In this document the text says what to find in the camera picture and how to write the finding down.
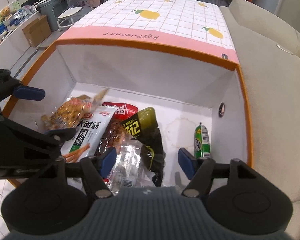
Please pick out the teddy bear toy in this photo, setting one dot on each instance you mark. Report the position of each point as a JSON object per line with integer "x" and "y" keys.
{"x": 5, "y": 13}

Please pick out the clear yellow snack packet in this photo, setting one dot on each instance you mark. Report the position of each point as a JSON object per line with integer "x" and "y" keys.
{"x": 128, "y": 170}

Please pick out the white tv console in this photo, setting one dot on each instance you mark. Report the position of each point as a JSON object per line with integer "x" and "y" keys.
{"x": 14, "y": 47}

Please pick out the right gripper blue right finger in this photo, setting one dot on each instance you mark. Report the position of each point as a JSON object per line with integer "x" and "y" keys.
{"x": 199, "y": 173}

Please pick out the golden peanut snack bag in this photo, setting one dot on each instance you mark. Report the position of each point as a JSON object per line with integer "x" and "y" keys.
{"x": 72, "y": 111}

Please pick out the beige sofa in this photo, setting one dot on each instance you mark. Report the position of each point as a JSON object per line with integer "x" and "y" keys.
{"x": 268, "y": 50}

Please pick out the orange cardboard box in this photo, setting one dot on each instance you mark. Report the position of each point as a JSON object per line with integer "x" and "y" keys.
{"x": 184, "y": 86}

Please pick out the green sausage stick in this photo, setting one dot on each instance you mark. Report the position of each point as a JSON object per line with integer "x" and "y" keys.
{"x": 201, "y": 142}

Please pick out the red dried meat snack bag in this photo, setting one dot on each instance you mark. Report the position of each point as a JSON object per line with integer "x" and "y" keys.
{"x": 115, "y": 133}

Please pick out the brown cardboard box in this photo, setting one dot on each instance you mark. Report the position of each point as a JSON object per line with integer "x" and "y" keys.
{"x": 37, "y": 31}

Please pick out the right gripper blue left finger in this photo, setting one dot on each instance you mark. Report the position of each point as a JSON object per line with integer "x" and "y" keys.
{"x": 95, "y": 170}

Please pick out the white round stool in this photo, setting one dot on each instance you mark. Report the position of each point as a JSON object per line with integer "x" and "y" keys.
{"x": 66, "y": 19}

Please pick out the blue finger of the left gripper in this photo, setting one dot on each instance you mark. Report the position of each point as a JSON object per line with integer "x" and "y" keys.
{"x": 29, "y": 93}
{"x": 64, "y": 134}

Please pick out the lemon checkered tablecloth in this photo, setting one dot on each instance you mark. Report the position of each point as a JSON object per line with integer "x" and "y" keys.
{"x": 53, "y": 199}

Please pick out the black green snack pouch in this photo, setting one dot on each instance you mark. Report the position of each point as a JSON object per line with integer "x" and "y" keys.
{"x": 143, "y": 126}

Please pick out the grey trash bin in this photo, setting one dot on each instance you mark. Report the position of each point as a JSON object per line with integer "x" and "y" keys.
{"x": 45, "y": 7}

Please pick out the white spicy strips packet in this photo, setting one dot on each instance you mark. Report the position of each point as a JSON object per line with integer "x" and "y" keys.
{"x": 89, "y": 132}

